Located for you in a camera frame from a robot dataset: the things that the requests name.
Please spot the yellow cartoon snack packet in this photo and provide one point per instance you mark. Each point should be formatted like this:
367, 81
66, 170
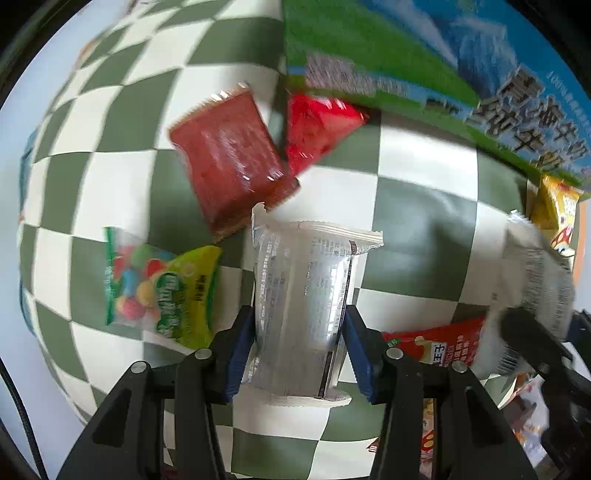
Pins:
554, 207

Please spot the blue green printed cardboard box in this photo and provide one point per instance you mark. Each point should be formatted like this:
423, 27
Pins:
369, 41

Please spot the white silver snack packet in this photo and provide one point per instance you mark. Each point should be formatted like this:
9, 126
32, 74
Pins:
531, 267

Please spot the green yellow candy packet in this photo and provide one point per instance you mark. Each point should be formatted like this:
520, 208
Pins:
157, 286

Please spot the white printed snack packet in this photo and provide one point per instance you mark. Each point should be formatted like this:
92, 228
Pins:
526, 415

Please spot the clear silver snack packet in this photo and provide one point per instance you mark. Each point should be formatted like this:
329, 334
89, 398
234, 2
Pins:
300, 286

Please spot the dark red snack packet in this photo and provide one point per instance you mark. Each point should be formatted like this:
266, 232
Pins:
226, 157

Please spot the red snack packet white print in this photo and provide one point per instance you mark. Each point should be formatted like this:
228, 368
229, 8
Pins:
438, 346

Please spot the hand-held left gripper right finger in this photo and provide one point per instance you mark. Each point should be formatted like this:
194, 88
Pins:
360, 350

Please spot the shiny bright red snack packet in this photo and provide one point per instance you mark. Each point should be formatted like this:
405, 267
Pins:
314, 129

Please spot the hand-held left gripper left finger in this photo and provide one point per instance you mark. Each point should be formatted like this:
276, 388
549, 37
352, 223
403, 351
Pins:
240, 350

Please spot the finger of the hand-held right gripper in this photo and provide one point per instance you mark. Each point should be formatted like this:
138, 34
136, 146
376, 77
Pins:
581, 327
531, 337

